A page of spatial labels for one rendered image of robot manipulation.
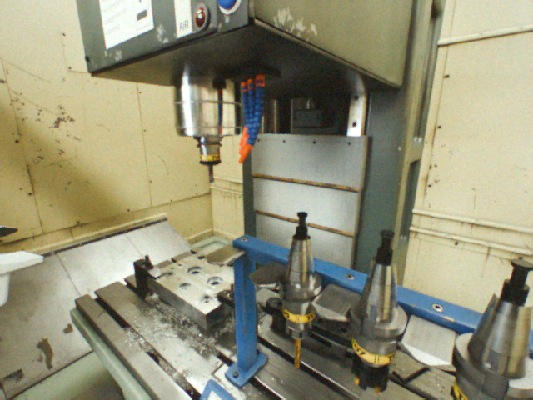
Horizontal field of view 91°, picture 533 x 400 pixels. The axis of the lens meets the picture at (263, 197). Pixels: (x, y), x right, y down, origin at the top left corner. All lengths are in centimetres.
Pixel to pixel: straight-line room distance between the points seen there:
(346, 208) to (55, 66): 139
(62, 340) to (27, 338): 11
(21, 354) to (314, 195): 118
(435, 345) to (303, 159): 75
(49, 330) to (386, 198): 134
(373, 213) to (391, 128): 28
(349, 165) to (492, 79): 59
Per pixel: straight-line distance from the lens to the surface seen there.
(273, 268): 45
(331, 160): 94
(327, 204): 99
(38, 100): 156
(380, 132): 93
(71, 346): 134
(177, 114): 63
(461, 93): 126
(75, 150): 159
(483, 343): 35
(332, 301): 39
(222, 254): 50
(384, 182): 94
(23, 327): 142
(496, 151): 126
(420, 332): 38
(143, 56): 49
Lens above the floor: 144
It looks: 15 degrees down
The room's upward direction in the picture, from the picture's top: straight up
